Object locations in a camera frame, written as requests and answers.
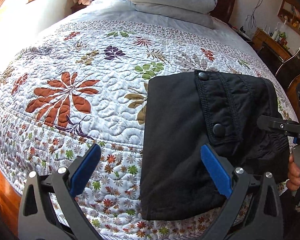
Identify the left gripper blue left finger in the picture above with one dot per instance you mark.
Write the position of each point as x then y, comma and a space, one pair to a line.
70, 182

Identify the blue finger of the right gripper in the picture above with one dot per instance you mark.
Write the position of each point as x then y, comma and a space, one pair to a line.
272, 124

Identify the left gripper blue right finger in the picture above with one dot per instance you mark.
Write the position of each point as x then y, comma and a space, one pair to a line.
230, 182

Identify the black quilted pants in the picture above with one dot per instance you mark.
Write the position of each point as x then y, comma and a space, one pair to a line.
188, 110

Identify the right hand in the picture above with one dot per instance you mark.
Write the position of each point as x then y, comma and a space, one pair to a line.
293, 182

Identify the black chrome chair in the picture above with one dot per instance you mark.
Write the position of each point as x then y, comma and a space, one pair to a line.
288, 70

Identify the wooden desk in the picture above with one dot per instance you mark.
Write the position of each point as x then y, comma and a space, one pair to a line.
261, 37

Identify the folded grey duvet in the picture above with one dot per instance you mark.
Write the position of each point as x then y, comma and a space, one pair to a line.
175, 13

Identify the dark wooden headboard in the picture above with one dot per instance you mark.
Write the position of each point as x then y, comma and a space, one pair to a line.
223, 10

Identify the dark bedside table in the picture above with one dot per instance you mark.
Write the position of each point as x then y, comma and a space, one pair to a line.
77, 7

